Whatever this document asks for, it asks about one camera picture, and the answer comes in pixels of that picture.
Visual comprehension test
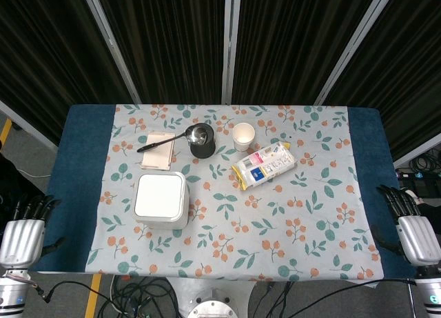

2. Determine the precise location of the metal ladle with black handle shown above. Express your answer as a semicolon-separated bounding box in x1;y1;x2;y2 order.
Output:
136;123;209;154

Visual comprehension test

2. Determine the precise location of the blue table cover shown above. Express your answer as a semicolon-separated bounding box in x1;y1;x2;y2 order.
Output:
30;103;419;279

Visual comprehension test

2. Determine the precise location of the black floor cable bundle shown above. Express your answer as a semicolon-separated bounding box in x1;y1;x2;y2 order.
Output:
36;275;187;318

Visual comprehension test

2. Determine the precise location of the white paper cup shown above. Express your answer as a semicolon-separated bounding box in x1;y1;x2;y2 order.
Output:
232;122;256;152

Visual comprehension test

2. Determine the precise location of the black power strip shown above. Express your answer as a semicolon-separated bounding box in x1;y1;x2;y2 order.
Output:
394;168;441;200

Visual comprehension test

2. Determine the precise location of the white square lidded container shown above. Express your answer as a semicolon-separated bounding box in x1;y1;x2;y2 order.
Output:
132;171;191;230

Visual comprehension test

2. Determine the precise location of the black folding screen partition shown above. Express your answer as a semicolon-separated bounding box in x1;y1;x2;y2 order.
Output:
0;0;441;160

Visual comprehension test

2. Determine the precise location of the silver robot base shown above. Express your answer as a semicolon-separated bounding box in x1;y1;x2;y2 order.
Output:
165;275;265;318

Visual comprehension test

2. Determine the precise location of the black cylindrical cup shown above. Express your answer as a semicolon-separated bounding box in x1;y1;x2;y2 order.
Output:
188;122;217;159

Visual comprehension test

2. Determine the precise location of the white yellow snack packet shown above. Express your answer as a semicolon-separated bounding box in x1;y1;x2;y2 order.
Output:
229;141;297;192

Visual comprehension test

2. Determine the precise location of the floral patterned tablecloth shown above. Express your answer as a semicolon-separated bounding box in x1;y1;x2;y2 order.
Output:
84;103;385;284

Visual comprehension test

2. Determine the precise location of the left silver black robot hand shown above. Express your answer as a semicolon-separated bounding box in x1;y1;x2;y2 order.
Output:
0;194;66;272

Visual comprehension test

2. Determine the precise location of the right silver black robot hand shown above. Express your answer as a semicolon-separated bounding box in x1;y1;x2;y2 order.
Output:
371;183;441;268

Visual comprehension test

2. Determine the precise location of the beige folded napkin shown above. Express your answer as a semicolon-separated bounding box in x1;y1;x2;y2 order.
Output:
140;131;177;170

